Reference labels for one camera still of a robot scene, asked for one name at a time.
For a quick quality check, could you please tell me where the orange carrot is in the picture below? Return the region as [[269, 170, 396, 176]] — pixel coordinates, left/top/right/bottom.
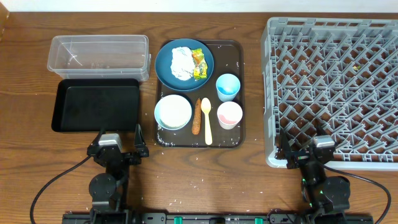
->
[[192, 98, 201, 135]]

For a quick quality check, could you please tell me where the grey dishwasher rack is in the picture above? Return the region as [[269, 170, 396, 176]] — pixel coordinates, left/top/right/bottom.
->
[[261, 17, 397, 171]]

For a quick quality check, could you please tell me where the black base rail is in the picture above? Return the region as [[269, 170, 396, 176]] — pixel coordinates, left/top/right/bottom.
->
[[61, 211, 374, 224]]

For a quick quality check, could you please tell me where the white tissue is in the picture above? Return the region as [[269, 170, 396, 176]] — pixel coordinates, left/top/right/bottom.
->
[[170, 47, 195, 81]]

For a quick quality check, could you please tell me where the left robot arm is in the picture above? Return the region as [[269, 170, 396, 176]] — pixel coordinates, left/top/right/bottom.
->
[[87, 125, 149, 224]]

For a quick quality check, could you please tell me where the dark brown serving tray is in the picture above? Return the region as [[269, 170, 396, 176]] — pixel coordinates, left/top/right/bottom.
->
[[154, 40, 246, 149]]

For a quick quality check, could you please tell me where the black rectangular tray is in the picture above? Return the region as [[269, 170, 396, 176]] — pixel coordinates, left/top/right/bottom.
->
[[51, 78, 140, 133]]

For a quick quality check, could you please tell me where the yellow plastic spoon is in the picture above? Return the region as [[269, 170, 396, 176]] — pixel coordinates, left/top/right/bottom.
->
[[201, 98, 213, 145]]

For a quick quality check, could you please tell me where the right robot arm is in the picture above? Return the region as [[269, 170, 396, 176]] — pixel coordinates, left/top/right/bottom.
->
[[279, 131, 351, 223]]

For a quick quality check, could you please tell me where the yellow snack wrapper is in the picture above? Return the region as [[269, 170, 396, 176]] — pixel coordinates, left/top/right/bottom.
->
[[192, 49, 208, 80]]

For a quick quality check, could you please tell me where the pink cup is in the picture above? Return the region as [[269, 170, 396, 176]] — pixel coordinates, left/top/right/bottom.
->
[[217, 101, 243, 130]]

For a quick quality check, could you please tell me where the dark blue plate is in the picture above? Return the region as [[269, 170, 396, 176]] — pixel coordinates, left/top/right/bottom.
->
[[155, 39, 214, 91]]

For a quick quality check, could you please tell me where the clear plastic bin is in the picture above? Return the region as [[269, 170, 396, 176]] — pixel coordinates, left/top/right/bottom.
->
[[47, 35, 151, 82]]

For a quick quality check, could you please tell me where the light blue cup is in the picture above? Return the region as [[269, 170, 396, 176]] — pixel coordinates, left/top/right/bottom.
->
[[216, 73, 241, 102]]

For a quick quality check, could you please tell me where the light blue bowl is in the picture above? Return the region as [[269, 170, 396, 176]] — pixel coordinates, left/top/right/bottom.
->
[[154, 95, 192, 131]]

